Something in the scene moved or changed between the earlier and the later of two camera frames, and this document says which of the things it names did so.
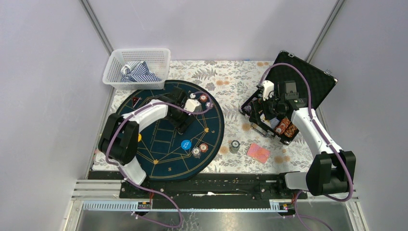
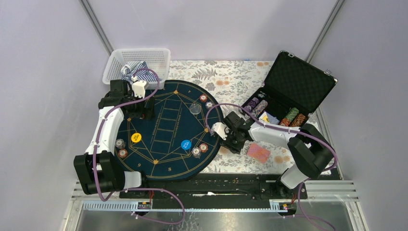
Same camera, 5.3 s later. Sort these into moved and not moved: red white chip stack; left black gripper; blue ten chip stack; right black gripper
Moved: right black gripper; left black gripper
Not moved: red white chip stack; blue ten chip stack
